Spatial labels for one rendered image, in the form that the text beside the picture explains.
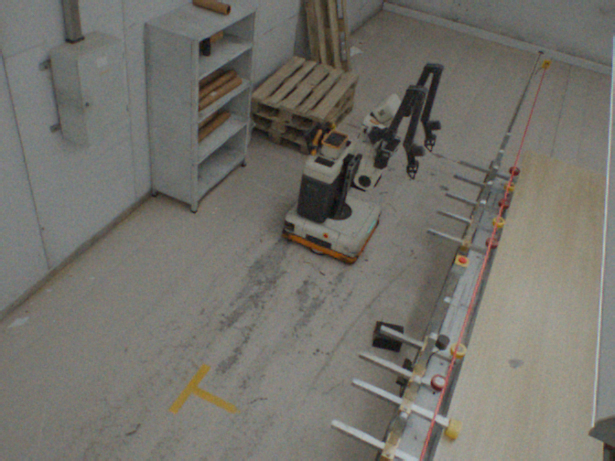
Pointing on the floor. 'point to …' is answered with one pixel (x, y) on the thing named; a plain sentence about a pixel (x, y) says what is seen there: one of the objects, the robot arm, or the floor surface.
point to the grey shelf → (233, 133)
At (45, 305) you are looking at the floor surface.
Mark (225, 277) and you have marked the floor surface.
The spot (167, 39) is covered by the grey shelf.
